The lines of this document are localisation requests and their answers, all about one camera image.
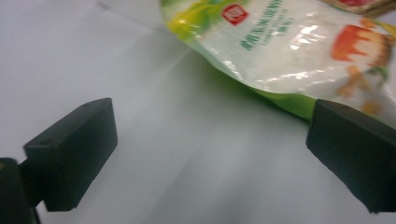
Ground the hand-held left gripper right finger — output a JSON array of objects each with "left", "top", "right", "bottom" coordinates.
[{"left": 305, "top": 98, "right": 396, "bottom": 215}]

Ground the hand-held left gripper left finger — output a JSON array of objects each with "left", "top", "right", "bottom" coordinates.
[{"left": 19, "top": 97, "right": 119, "bottom": 213}]

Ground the white and green food packet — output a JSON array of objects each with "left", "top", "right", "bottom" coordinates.
[{"left": 159, "top": 0, "right": 396, "bottom": 130}]

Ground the brown food packet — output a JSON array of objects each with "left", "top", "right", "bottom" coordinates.
[{"left": 320, "top": 0, "right": 396, "bottom": 19}]

